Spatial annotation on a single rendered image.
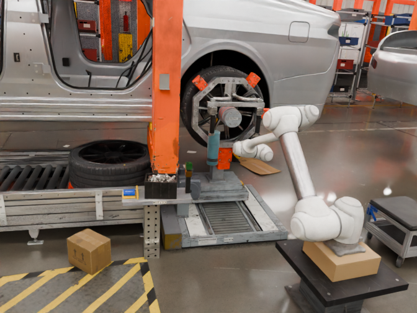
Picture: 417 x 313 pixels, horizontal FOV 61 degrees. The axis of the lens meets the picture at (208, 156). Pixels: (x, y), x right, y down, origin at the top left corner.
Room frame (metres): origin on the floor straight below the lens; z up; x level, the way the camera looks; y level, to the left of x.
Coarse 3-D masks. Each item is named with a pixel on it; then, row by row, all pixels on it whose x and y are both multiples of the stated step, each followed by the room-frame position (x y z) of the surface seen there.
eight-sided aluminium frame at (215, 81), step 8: (216, 80) 2.60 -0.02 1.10; (224, 80) 2.62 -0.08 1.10; (232, 80) 2.63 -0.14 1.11; (240, 80) 2.65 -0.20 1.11; (208, 88) 2.63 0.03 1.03; (248, 88) 2.67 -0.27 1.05; (200, 96) 2.59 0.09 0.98; (192, 104) 2.61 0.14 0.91; (192, 112) 2.61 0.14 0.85; (192, 120) 2.57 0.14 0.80; (192, 128) 2.57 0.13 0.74; (248, 128) 2.73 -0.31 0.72; (200, 136) 2.58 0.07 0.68; (240, 136) 2.71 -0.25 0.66; (248, 136) 2.68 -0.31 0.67; (224, 144) 2.63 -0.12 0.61; (232, 144) 2.64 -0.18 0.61
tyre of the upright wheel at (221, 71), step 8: (200, 72) 2.81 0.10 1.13; (208, 72) 2.69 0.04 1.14; (216, 72) 2.69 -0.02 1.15; (224, 72) 2.70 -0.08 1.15; (232, 72) 2.72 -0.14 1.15; (240, 72) 2.74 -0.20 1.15; (208, 80) 2.67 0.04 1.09; (184, 88) 2.82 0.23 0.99; (192, 88) 2.65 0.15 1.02; (256, 88) 2.77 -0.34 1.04; (184, 96) 2.71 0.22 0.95; (192, 96) 2.65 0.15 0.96; (184, 104) 2.64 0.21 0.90; (184, 112) 2.64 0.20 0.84; (184, 120) 2.64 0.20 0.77; (192, 136) 2.65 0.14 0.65; (200, 144) 2.67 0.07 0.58
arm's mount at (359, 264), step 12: (312, 252) 1.64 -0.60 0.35; (324, 252) 1.56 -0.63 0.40; (372, 252) 1.59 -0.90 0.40; (324, 264) 1.54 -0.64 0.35; (336, 264) 1.47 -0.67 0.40; (348, 264) 1.48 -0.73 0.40; (360, 264) 1.51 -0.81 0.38; (372, 264) 1.53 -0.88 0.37; (336, 276) 1.46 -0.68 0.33; (348, 276) 1.49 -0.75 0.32; (360, 276) 1.51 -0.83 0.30
